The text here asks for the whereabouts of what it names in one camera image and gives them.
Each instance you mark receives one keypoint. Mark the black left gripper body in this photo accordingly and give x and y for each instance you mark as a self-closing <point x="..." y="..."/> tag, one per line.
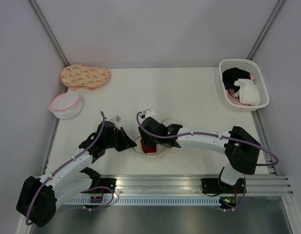
<point x="111" y="143"/>

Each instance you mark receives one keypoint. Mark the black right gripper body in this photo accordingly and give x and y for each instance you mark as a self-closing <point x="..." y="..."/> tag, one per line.
<point x="147" y="138"/>

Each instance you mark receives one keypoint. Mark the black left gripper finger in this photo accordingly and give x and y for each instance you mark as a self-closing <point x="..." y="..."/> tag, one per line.
<point x="125" y="141"/>
<point x="121" y="148"/>

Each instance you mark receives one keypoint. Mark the cream mesh laundry bag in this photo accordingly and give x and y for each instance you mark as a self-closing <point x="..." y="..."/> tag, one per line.
<point x="138" y="149"/>

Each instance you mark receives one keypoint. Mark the red bra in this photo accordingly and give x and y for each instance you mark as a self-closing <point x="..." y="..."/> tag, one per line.
<point x="148" y="149"/>

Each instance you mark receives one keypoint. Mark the white bra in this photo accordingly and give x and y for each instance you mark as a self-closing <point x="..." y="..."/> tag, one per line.
<point x="248" y="94"/>

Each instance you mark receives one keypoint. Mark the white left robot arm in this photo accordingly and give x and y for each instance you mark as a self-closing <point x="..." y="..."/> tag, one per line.
<point x="40" y="197"/>

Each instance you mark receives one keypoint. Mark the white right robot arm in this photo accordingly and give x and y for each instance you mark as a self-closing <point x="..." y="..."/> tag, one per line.
<point x="240" y="148"/>

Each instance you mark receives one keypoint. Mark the pink trimmed mesh laundry bag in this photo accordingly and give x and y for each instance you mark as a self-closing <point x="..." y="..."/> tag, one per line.
<point x="67" y="105"/>

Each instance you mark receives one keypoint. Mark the orange patterned laundry bag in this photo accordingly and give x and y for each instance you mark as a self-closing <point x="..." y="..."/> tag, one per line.
<point x="81" y="76"/>

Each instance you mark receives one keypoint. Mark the pink bra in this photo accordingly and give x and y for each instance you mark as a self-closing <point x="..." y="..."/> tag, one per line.
<point x="230" y="92"/>

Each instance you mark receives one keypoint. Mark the black bra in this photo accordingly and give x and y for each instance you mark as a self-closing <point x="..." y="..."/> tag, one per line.
<point x="231" y="75"/>

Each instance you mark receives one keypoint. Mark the white plastic basket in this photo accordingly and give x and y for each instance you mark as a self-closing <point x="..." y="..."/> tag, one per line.
<point x="254" y="70"/>

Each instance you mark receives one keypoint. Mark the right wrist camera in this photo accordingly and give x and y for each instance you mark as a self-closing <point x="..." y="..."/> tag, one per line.
<point x="147" y="113"/>

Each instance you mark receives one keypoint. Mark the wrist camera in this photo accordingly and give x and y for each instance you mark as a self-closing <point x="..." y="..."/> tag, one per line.
<point x="116" y="121"/>
<point x="147" y="113"/>

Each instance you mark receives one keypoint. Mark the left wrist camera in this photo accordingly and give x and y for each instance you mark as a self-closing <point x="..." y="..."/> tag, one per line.
<point x="116" y="121"/>

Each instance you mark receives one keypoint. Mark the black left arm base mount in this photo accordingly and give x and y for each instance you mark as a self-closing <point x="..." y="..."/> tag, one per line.
<point x="107" y="182"/>

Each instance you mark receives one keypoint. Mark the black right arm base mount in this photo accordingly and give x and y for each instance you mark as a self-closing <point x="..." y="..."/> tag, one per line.
<point x="210" y="187"/>

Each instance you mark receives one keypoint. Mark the aluminium frame rail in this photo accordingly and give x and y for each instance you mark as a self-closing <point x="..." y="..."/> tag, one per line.
<point x="256" y="185"/>

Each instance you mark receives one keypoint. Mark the white slotted cable duct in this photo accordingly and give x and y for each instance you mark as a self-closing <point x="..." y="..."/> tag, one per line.
<point x="145" y="200"/>

